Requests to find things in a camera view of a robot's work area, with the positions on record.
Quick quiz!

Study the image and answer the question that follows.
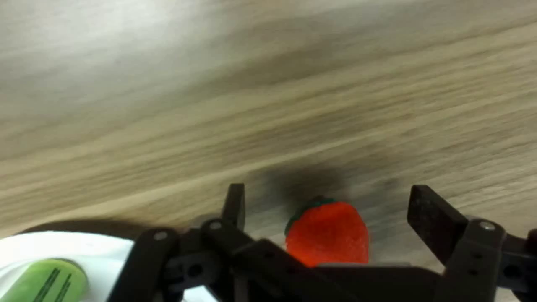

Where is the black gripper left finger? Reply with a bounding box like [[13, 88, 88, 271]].
[[105, 183, 358, 302]]

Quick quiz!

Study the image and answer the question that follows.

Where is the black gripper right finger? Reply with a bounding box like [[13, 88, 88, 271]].
[[404, 183, 537, 302]]

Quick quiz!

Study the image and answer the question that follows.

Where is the red tomato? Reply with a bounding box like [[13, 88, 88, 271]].
[[283, 195, 372, 269]]

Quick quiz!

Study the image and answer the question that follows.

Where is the white paper plate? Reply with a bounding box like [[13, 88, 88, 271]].
[[0, 230, 219, 302]]

